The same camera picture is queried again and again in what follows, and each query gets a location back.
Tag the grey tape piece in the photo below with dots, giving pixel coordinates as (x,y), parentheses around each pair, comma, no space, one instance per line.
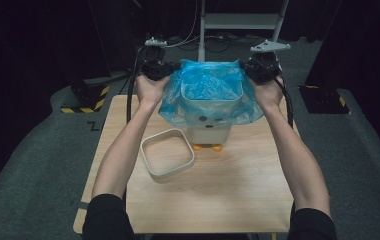
(84,205)

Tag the white metal stand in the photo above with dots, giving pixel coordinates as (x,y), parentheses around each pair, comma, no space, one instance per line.
(241,20)

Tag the person's right hand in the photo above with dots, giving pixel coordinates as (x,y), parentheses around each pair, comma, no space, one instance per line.
(268,93)

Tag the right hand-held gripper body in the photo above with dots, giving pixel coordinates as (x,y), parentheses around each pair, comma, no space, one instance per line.
(264,65)

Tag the person's black right sleeve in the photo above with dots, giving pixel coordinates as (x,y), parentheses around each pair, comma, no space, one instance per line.
(311,225)

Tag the black base with yellow stripes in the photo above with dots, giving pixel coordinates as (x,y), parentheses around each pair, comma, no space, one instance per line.
(321,100)
(88,95)

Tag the person's left hand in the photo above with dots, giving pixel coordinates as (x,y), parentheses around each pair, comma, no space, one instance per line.
(149,90)

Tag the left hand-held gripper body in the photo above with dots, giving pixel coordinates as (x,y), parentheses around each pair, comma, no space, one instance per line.
(154,63)

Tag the blue plastic bag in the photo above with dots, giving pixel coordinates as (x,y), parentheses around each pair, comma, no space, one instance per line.
(211,86)

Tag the white cartoon face trash bin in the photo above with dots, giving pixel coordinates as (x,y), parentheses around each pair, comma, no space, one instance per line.
(211,136)

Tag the person's black left sleeve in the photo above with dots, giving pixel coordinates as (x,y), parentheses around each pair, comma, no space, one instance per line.
(108,218)

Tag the person's black sleeve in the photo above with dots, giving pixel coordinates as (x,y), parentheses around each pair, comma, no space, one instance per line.
(311,225)
(108,218)

